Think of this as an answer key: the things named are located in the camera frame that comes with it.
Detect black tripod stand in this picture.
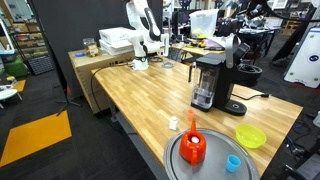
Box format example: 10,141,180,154
54,84,83,118

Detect pale pink cloth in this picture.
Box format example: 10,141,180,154
203,35,242,52

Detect small orange floor mat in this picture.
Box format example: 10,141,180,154
13,79,27,94

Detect clear water tank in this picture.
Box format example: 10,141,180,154
190,63,218,112

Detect orange teapot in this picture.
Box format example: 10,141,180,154
179,119,208,167

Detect grey table frame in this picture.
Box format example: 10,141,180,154
106,98,168,180

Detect small blue cup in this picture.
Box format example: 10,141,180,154
225,154,242,174

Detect coffee maker lid grey handle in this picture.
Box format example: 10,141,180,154
223,33,252,69

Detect clear jar colourful contents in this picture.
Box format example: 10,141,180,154
82,37,100,58

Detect wooden work desk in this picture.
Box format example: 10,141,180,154
171,42,241,65

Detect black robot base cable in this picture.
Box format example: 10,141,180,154
89,62,134,118

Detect white board blue logo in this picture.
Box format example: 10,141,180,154
283,26,320,89

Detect green storage bin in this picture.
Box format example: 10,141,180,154
3,56,29,79

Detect black coffee maker body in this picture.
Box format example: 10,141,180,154
188,53,264,117

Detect black fabric backdrop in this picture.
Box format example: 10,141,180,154
29,0,164,99

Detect small white shaker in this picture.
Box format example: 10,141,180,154
168,116,179,131

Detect small white round table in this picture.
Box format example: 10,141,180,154
0,84,24,109

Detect clear plastic bin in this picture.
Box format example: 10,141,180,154
188,8,220,39

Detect round grey tray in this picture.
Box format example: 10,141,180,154
163,128,261,180

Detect black power cord with plug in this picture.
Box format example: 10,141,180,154
231,92,271,101

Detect metal storage shelf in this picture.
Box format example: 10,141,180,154
8,19,49,60

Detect large orange floor mat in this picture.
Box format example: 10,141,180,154
0,110,73,168

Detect lime green plastic bowl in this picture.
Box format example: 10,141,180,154
234,123,268,149

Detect black plastic crate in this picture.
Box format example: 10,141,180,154
28,54,56,76

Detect grey coiled cable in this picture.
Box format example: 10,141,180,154
161,61,176,70

